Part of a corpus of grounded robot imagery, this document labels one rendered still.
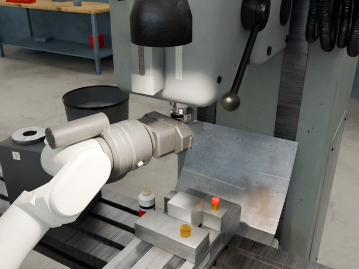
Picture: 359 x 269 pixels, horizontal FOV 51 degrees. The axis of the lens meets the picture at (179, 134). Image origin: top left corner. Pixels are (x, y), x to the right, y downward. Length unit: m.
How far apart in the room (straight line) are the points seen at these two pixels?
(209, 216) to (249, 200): 0.26
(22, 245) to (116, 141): 0.20
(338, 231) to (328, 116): 1.62
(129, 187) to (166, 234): 2.05
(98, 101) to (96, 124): 2.43
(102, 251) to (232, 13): 0.60
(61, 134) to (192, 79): 0.21
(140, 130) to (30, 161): 0.44
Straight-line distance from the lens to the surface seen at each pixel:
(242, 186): 1.11
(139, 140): 0.63
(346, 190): 3.02
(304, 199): 1.16
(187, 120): 0.72
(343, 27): 0.81
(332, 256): 2.41
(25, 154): 1.02
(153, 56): 0.58
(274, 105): 1.06
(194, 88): 0.60
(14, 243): 0.59
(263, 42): 0.75
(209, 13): 0.57
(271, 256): 0.93
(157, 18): 0.42
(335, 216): 2.72
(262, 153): 1.10
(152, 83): 0.59
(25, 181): 1.06
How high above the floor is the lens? 1.54
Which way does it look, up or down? 25 degrees down
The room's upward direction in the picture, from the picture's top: straight up
